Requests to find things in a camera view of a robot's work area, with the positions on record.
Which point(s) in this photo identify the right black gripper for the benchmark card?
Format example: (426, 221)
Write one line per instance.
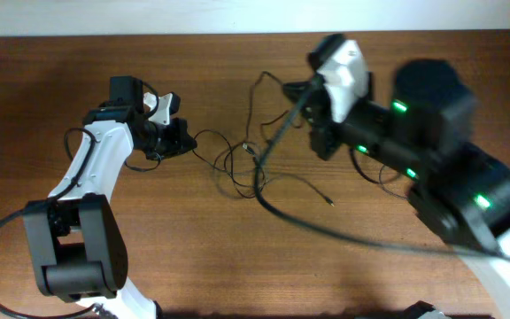
(318, 114)

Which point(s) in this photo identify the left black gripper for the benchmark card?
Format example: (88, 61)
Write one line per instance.
(180, 139)

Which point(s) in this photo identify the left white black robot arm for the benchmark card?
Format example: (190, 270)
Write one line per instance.
(77, 251)

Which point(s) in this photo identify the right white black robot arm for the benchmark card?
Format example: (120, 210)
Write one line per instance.
(459, 191)

